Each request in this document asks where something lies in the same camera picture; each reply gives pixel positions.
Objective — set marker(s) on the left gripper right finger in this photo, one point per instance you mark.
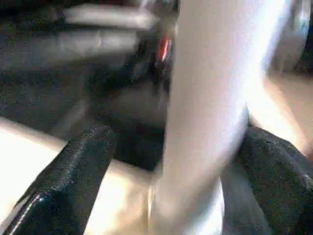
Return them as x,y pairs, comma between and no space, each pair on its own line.
276,176

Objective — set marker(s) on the white plastic table leg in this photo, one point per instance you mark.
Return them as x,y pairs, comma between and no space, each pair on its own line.
207,110

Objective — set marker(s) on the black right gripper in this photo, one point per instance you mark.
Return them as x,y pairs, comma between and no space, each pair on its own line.
156,58

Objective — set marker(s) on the white plastic table top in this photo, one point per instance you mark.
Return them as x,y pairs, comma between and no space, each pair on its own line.
49,159

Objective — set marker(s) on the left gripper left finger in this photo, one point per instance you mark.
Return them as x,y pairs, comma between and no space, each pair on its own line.
68,186

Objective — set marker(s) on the black table mat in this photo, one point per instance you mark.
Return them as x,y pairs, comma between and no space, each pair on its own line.
73,98

